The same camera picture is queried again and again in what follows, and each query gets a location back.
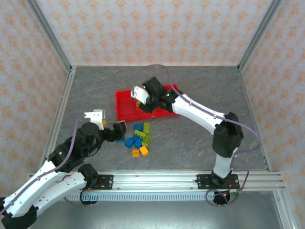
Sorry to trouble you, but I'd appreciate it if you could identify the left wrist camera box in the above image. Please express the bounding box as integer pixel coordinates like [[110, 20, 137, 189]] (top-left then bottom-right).
[[83, 109, 107, 131]]

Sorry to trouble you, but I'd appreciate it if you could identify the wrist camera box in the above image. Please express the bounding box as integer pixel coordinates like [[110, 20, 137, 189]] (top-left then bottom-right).
[[83, 109, 107, 131], [130, 85, 150, 106]]

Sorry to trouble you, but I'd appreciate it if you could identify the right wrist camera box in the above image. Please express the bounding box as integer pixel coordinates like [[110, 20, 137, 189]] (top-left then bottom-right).
[[130, 85, 150, 106]]

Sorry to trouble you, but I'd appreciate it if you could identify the aluminium table side rail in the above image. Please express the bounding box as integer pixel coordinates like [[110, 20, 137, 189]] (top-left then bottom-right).
[[37, 66, 77, 171], [237, 66, 273, 171]]

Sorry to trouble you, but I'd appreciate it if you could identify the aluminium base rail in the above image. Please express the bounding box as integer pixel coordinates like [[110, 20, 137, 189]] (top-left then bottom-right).
[[28, 170, 286, 192]]

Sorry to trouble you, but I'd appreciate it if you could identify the grey slotted cable duct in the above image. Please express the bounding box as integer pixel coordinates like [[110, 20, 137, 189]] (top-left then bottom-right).
[[64, 192, 242, 201]]

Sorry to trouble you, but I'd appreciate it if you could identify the aluminium frame post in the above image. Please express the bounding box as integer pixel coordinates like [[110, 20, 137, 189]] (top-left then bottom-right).
[[25, 0, 73, 72], [237, 0, 285, 72]]

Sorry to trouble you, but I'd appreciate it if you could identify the aluminium frame bar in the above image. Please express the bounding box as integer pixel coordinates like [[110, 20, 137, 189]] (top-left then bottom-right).
[[273, 191, 298, 229]]

